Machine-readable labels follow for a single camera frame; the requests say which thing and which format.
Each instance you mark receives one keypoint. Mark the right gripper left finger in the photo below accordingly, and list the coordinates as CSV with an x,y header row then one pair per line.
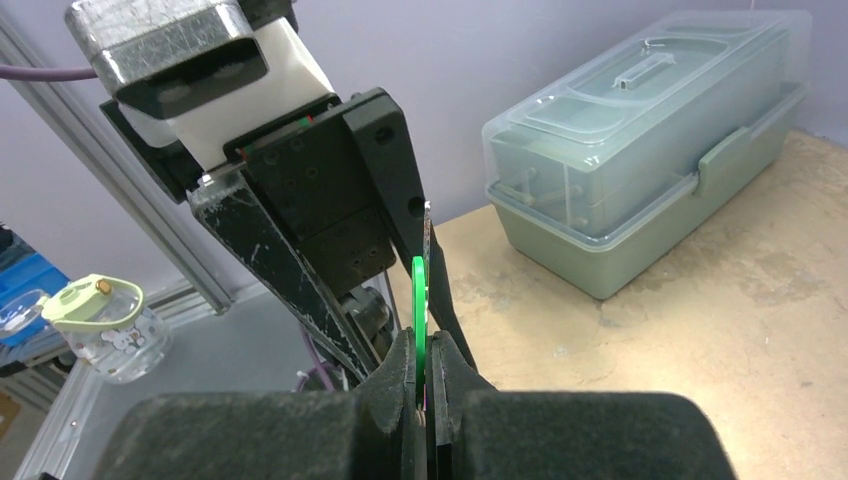
x,y
365,433

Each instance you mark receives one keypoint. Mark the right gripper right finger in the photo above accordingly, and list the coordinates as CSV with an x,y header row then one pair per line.
x,y
476,431

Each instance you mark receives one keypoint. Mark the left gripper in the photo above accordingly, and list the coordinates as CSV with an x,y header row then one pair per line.
x,y
313,204

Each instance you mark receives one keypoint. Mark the green tagged key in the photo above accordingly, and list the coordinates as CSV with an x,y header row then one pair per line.
x,y
420,274

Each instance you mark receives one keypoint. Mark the green lidded clear bottle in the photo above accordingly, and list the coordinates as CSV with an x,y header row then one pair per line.
x,y
107,325

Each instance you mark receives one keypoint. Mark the translucent plastic storage box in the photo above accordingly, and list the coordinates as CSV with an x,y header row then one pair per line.
x,y
602,172

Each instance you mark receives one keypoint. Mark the blue plastic bin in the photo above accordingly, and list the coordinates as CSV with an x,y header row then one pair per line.
x,y
25,275

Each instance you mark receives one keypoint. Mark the aluminium rail frame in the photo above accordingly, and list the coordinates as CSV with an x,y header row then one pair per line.
x,y
74,191

